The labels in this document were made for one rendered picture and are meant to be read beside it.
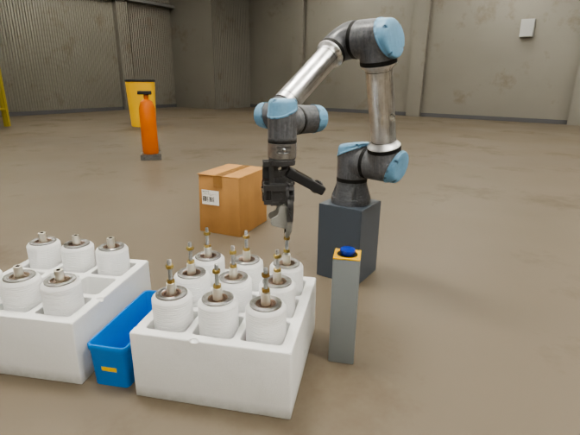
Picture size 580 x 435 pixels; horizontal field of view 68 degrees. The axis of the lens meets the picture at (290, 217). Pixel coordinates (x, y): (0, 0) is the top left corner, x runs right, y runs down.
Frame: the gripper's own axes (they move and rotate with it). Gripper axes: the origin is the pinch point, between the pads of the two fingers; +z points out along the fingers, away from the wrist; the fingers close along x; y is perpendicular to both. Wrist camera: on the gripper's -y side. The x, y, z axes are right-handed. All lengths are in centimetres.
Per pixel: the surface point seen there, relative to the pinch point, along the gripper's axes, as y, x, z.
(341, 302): -12.5, 12.7, 16.1
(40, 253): 74, -21, 12
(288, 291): 1.9, 15.2, 10.7
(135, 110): 163, -608, 10
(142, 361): 37.6, 20.2, 24.6
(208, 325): 21.6, 22.5, 14.7
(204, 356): 22.5, 25.5, 20.7
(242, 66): -23, -1116, -74
